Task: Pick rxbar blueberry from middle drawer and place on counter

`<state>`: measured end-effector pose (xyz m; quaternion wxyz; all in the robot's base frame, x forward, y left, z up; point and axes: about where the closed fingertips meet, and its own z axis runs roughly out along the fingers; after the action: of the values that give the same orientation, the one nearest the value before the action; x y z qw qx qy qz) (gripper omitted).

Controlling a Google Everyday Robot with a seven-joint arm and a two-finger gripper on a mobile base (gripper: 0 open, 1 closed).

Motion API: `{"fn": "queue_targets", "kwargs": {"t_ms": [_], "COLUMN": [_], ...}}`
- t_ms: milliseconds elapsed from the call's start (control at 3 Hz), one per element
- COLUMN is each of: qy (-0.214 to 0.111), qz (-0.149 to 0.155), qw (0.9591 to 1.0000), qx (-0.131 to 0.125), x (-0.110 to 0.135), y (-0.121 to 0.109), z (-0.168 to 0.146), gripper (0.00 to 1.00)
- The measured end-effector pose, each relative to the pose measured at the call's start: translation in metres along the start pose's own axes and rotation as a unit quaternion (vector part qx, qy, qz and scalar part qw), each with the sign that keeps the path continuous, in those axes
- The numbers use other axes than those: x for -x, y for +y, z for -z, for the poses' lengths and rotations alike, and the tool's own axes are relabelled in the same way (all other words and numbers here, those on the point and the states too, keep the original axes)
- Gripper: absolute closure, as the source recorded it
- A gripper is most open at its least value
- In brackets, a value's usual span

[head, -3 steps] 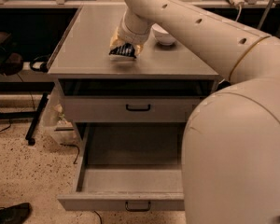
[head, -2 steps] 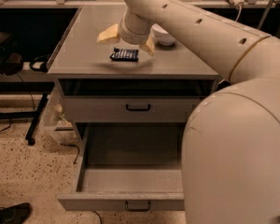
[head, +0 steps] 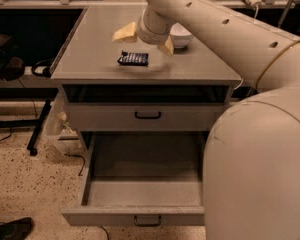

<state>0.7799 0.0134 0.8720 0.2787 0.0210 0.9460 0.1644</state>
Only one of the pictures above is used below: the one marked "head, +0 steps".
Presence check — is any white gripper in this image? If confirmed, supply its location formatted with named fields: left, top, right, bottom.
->
left=112, top=10, right=174, bottom=57

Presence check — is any blue rxbar blueberry bar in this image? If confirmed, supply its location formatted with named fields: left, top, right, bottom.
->
left=117, top=51, right=148, bottom=66

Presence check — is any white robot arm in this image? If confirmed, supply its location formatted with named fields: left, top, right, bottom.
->
left=122, top=0, right=300, bottom=240

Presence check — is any grey drawer cabinet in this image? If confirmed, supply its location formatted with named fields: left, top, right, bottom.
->
left=53, top=4, right=240, bottom=147

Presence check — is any open grey middle drawer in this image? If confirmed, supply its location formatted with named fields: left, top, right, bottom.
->
left=62, top=132, right=204, bottom=227

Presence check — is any white ceramic bowl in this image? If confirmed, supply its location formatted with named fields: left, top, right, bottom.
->
left=170, top=23, right=193, bottom=49

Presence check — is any clear plastic bin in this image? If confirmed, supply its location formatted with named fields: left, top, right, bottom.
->
left=43, top=92, right=82, bottom=155

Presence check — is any metal pole stand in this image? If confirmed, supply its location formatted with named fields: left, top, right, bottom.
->
left=277, top=0, right=294, bottom=28

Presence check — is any black shoe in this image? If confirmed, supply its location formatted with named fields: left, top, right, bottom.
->
left=0, top=217, right=33, bottom=240

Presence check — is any black floor cable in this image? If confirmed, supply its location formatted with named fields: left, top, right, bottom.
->
left=63, top=153, right=87, bottom=177

